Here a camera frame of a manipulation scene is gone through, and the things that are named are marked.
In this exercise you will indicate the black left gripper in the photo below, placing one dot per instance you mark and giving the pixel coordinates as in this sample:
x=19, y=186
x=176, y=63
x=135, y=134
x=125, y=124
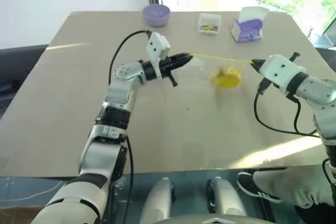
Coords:
x=166, y=66

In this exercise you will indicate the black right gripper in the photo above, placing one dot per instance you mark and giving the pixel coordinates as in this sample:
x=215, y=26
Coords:
x=294, y=57

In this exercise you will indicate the clear plastic zip bag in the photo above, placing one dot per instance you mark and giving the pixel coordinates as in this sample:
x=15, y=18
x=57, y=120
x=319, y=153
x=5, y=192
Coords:
x=204, y=62

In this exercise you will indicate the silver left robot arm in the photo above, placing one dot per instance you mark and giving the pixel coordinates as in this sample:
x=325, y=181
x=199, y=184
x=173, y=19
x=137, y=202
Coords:
x=120, y=95

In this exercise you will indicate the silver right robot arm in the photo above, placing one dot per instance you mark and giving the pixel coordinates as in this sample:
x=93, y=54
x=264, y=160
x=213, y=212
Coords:
x=315, y=90

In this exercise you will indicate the purple tissue box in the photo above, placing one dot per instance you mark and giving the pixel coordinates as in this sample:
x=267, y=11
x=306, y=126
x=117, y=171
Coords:
x=246, y=31

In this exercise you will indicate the clear box with colourful bits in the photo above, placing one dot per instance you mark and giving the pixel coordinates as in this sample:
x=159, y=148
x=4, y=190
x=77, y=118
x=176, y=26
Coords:
x=209, y=24

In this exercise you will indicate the purple bowl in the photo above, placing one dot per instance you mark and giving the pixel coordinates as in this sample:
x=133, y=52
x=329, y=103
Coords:
x=156, y=15

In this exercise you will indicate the white tissue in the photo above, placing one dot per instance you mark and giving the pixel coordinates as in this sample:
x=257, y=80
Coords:
x=253, y=12

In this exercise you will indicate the black sneaker with white stripes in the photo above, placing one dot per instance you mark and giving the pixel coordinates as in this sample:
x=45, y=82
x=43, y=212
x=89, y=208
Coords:
x=252, y=186

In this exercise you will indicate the beige trouser leg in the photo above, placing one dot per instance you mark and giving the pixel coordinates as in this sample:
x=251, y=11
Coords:
x=294, y=184

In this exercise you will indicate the silver right robot leg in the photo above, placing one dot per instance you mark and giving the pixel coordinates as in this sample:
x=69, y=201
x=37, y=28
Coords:
x=225, y=197

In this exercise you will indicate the silver robot leg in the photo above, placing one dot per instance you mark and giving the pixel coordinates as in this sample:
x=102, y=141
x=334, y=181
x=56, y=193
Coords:
x=225, y=197
x=157, y=200

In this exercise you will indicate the silver left robot leg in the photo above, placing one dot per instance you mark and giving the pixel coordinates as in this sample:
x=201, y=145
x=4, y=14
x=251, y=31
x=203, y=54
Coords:
x=157, y=200

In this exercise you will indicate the grey robot torso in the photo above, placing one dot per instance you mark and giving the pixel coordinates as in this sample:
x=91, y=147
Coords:
x=215, y=220

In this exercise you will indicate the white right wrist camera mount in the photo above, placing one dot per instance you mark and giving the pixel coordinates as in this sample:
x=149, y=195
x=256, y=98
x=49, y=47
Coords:
x=281, y=69

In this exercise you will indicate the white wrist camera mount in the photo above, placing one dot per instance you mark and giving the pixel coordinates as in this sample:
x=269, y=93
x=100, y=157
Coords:
x=155, y=45
x=281, y=69

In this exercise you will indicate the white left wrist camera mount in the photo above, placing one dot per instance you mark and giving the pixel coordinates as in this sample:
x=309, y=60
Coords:
x=155, y=45

